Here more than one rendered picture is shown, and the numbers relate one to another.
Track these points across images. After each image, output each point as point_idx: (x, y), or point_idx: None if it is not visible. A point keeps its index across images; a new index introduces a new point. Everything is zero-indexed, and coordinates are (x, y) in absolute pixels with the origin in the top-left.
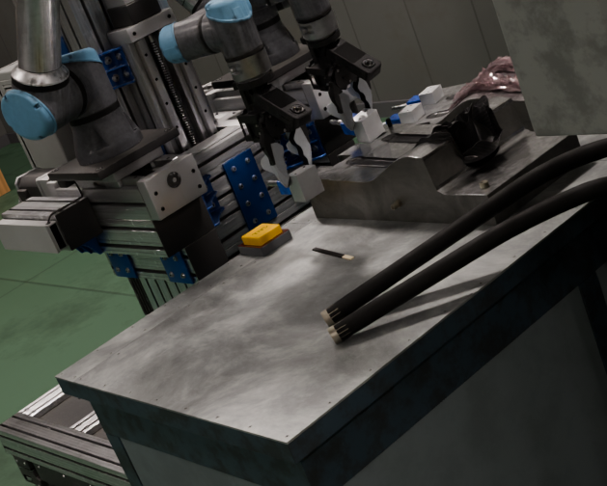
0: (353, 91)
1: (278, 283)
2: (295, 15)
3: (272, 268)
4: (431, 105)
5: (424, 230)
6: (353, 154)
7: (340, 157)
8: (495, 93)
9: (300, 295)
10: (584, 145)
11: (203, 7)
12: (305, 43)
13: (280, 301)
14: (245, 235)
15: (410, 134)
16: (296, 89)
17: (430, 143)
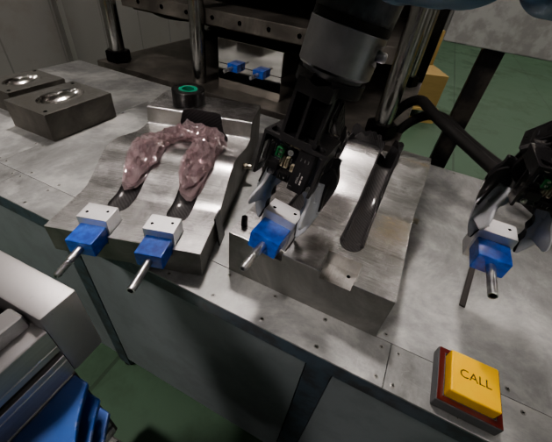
0: (259, 191)
1: (539, 324)
2: (395, 17)
3: (513, 347)
4: (126, 222)
5: (419, 217)
6: (330, 248)
7: (321, 270)
8: (225, 153)
9: (548, 288)
10: (431, 103)
11: None
12: (333, 101)
13: None
14: (497, 403)
15: (290, 203)
16: None
17: (402, 154)
